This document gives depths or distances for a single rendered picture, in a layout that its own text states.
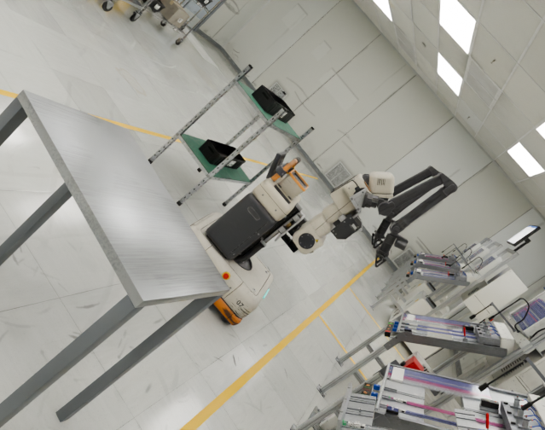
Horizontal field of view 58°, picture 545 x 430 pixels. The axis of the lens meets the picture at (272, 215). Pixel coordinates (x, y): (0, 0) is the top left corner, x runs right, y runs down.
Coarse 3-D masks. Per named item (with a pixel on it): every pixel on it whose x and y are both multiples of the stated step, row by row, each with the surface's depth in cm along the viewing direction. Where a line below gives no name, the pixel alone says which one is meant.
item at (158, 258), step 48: (0, 144) 142; (48, 144) 131; (96, 144) 149; (96, 192) 131; (144, 192) 154; (144, 240) 134; (192, 240) 158; (144, 288) 119; (192, 288) 138; (96, 336) 120; (48, 384) 126; (96, 384) 168
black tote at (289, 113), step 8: (264, 88) 373; (256, 96) 375; (264, 96) 373; (272, 96) 405; (264, 104) 373; (272, 104) 372; (280, 104) 382; (272, 112) 385; (288, 112) 408; (288, 120) 426
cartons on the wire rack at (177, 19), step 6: (162, 0) 743; (168, 0) 740; (174, 0) 756; (168, 6) 741; (174, 6) 738; (180, 6) 764; (162, 12) 744; (168, 12) 741; (174, 12) 739; (180, 12) 747; (186, 12) 775; (168, 18) 742; (174, 18) 750; (180, 18) 760; (186, 18) 772; (174, 24) 763; (180, 24) 774
